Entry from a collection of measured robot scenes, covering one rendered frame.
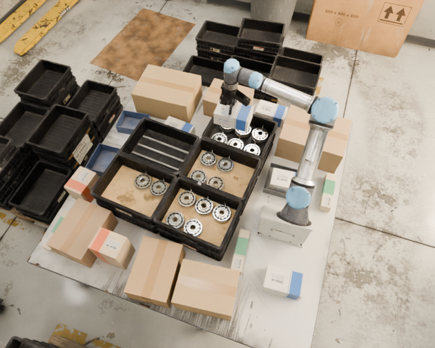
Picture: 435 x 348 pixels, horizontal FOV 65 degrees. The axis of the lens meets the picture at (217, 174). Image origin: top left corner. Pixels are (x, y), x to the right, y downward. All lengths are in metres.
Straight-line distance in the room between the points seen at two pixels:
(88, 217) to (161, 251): 0.46
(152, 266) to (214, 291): 0.34
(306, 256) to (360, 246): 0.98
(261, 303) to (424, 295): 1.46
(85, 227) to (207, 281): 0.73
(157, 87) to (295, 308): 1.63
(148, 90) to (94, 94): 0.93
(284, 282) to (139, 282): 0.74
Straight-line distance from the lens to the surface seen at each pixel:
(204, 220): 1.92
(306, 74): 3.17
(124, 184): 2.10
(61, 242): 2.02
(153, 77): 2.51
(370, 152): 3.44
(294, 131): 2.20
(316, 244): 2.08
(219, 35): 3.67
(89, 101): 3.23
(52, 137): 2.93
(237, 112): 1.94
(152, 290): 1.80
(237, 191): 2.00
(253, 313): 1.92
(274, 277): 1.88
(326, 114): 1.60
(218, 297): 1.77
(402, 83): 4.17
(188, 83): 2.43
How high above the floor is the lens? 2.60
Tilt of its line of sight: 59 degrees down
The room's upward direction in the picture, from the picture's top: 1 degrees counter-clockwise
